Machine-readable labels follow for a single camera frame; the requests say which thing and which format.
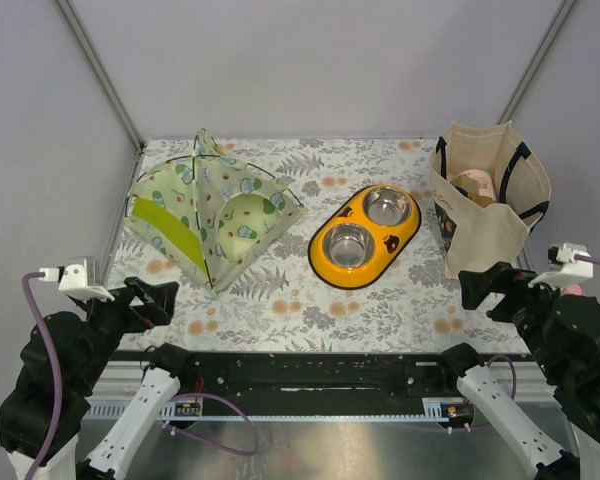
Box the white slotted cable duct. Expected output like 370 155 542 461
85 397 203 421

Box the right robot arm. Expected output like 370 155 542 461
435 262 600 479

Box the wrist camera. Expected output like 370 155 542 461
38 257 114 302
528 243 593 290

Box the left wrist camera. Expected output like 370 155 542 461
38 257 114 302

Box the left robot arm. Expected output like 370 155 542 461
0 275 197 479

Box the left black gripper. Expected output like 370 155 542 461
74 272 179 388

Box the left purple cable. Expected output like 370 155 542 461
22 272 260 480

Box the steel pet bowl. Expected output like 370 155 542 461
323 223 375 269
363 186 411 227

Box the pink cap plastic bottle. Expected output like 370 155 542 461
563 285 584 296

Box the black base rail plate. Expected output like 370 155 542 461
109 351 481 419

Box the beige canvas tote bag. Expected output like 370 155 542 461
430 122 551 279

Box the floral table mat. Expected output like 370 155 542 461
109 139 526 353

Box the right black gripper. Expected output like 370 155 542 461
456 257 573 375

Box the green avocado pet tent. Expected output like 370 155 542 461
125 129 305 296

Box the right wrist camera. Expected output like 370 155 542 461
528 243 593 290

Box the avocado print cushion mat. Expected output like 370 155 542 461
216 193 280 263

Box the yellow double bowl stand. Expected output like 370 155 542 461
308 184 422 290

